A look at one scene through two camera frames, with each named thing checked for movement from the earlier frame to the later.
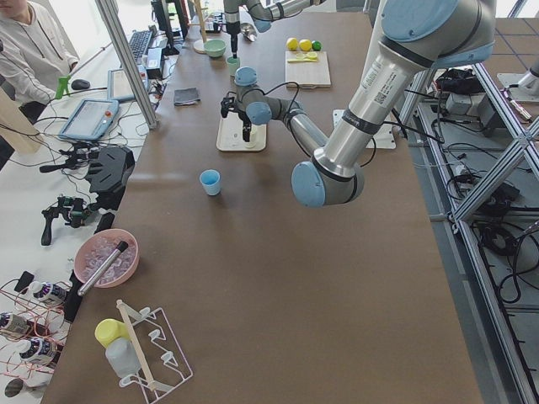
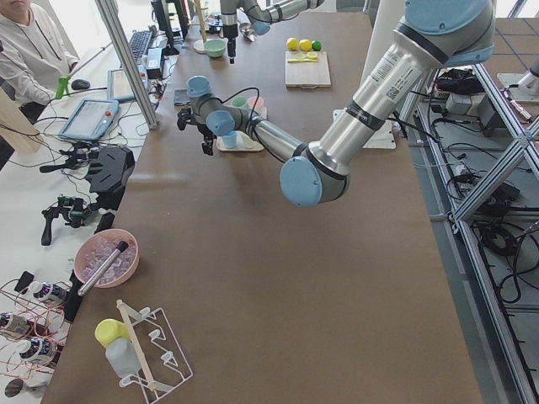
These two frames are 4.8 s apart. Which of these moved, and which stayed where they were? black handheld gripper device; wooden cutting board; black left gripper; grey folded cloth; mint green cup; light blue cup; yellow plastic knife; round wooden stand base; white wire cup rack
Moved: light blue cup; mint green cup; black left gripper
Stayed: wooden cutting board; round wooden stand base; yellow plastic knife; black handheld gripper device; grey folded cloth; white wire cup rack
